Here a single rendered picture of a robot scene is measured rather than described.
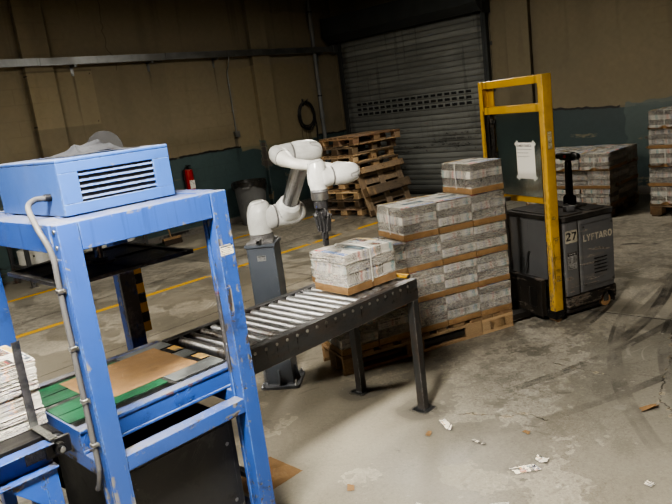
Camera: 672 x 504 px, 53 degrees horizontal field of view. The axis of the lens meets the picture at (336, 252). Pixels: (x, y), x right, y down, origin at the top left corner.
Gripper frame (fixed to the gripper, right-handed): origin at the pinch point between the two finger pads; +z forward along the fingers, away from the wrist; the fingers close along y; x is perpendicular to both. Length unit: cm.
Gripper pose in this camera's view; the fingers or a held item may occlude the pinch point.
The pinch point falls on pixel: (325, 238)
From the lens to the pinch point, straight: 351.4
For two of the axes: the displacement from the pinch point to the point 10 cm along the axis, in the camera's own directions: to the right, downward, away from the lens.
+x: -6.9, 2.3, -6.8
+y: -7.1, -0.5, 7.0
